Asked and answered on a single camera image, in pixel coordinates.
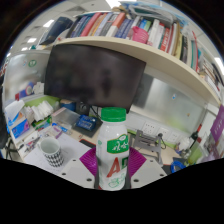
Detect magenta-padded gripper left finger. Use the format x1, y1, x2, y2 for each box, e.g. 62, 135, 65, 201
60, 147, 99, 190

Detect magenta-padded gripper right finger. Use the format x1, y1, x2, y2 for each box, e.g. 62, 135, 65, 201
127, 146, 168, 190

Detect white green-capped drink bottle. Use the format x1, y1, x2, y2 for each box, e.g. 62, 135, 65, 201
95, 106, 131, 192

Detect grey metal laptop stand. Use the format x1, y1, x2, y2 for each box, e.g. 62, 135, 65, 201
131, 129, 164, 165

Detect large handwritten white paper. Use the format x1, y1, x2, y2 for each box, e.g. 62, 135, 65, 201
23, 133, 91, 168

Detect black-white checkered mug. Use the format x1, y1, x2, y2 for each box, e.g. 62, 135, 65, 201
37, 136, 65, 168

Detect small blue box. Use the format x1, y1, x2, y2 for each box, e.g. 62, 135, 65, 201
75, 114, 98, 132

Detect clear plastic container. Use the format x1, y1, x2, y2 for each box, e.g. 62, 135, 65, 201
50, 107, 81, 131

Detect blue round container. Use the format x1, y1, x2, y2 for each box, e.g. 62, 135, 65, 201
59, 99, 78, 113

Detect dark wine bottle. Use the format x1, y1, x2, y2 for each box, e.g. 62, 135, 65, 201
189, 123, 204, 151

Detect stack of white napkins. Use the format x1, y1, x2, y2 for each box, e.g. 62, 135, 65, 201
31, 100, 54, 123

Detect blue plastic packet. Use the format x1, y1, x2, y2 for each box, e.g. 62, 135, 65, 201
11, 118, 31, 140

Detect black computer monitor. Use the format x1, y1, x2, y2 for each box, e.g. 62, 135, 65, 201
43, 43, 147, 118

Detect purple hanging banner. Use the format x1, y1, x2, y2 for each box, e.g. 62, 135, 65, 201
209, 103, 224, 144

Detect white wall power outlets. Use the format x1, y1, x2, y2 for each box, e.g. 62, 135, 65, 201
142, 119, 180, 143

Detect coiled blue cable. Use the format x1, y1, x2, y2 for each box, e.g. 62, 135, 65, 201
170, 159, 188, 174

